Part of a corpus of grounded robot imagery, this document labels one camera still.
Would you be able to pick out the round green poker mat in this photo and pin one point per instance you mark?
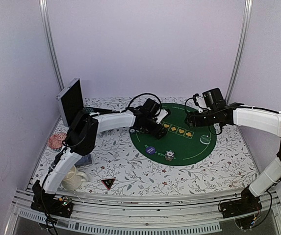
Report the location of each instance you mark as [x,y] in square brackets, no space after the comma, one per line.
[181,139]

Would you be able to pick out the poker chip stack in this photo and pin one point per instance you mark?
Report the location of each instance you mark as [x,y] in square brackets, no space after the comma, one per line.
[169,155]

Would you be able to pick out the right aluminium frame post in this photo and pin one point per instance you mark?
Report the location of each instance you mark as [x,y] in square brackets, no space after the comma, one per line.
[242,40]

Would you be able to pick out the left aluminium frame post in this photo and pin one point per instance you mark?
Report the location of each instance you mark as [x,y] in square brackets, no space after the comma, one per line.
[49,38]

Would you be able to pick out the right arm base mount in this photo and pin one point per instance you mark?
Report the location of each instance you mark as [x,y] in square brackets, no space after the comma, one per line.
[247,203]

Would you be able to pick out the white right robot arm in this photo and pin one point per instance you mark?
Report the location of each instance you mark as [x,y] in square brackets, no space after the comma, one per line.
[213,109]

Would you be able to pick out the floral white table mat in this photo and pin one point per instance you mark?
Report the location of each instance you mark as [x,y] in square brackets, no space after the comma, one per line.
[229,166]

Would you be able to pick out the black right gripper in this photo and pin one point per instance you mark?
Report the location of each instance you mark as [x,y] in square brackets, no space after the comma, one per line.
[192,117]

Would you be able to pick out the aluminium front rail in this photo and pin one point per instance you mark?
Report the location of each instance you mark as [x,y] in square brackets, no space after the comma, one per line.
[101,214]

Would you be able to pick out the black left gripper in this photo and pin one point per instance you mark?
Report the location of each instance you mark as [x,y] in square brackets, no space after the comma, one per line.
[155,132]

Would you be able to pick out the cream ceramic mug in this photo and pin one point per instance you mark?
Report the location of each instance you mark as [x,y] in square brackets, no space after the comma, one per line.
[74,179]

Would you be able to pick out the white dealer button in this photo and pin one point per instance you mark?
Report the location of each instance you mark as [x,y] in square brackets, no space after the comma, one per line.
[205,139]

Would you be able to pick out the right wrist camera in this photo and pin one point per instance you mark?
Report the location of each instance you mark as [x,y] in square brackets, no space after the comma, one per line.
[198,101]

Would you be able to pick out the aluminium frame post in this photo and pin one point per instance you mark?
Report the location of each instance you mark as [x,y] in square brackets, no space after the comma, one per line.
[49,38]
[242,40]

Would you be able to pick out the blue small blind button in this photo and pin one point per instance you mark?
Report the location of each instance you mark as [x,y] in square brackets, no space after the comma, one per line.
[150,150]

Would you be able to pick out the aluminium poker chip case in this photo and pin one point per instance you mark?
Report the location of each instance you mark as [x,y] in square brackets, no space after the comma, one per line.
[70,102]

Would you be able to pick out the blue playing card deck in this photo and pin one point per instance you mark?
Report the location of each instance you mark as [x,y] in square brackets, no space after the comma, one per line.
[85,160]

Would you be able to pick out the black triangular marker tag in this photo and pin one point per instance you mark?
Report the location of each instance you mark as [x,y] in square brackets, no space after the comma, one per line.
[108,183]

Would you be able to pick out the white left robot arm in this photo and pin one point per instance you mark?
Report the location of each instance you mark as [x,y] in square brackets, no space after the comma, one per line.
[82,133]

